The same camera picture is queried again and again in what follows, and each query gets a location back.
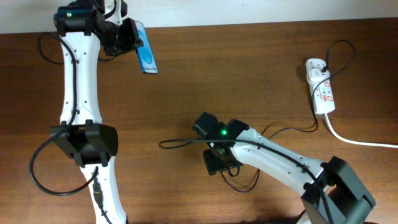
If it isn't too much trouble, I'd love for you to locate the blue screen smartphone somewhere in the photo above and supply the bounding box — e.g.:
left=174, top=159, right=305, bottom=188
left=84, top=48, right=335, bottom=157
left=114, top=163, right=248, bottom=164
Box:
left=135, top=21, right=159, bottom=74

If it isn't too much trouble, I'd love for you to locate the black charging cable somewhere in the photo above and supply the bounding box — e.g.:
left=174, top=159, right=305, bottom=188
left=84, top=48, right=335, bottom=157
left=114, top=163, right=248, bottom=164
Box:
left=219, top=39, right=356, bottom=194

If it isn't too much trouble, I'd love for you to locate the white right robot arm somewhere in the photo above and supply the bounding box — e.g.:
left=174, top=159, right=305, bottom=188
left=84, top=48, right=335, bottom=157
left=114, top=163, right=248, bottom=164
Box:
left=193, top=113, right=376, bottom=224

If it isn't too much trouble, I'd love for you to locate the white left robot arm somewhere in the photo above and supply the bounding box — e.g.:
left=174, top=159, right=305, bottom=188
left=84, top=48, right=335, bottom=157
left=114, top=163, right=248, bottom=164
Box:
left=50, top=1, right=144, bottom=223

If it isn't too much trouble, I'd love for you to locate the white charger plug adapter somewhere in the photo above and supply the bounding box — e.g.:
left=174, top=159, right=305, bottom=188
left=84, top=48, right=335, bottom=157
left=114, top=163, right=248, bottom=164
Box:
left=307, top=68, right=330, bottom=85

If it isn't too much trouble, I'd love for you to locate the white power strip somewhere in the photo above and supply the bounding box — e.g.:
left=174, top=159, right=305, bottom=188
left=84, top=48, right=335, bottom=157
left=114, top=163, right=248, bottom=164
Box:
left=305, top=58, right=335, bottom=114

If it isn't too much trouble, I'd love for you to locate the white power strip cord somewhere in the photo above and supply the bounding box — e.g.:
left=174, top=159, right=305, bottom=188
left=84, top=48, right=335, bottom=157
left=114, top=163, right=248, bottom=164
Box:
left=322, top=113, right=398, bottom=149

